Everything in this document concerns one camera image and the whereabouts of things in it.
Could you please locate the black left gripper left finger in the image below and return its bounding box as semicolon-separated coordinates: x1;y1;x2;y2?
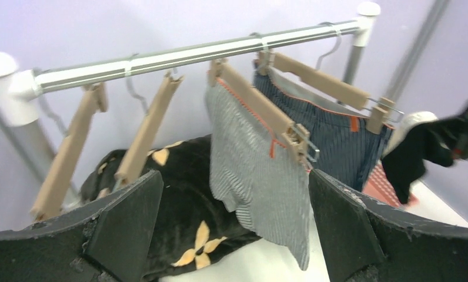
0;171;163;281

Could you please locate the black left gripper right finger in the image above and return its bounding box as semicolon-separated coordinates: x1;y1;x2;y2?
309;170;468;281

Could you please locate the black underwear cream waistband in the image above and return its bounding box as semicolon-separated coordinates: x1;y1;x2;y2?
381;111;460;204

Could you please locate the beige hanger with navy underwear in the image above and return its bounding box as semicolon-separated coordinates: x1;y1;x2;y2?
251;32;404;134

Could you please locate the beige clip hanger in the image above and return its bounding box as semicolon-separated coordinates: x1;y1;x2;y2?
113;71;185;191

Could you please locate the navy striped underwear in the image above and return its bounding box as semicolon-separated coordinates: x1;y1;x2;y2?
253;72;393;191

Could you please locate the grey white striped underwear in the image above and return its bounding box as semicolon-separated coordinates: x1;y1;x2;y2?
205;82;311;270

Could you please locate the beige hanger with striped underwear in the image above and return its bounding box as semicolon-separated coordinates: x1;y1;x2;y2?
207;33;320;170

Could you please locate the empty beige hanger far left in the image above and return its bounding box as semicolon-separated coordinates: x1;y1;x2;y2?
31;82;108;221

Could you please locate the pink plastic basket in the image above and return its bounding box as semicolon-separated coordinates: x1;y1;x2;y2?
363;162;419;209

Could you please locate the black floral blanket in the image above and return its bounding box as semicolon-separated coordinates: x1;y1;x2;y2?
80;134;262;281

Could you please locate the silver white clothes rack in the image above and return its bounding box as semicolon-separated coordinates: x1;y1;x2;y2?
0;1;380;184

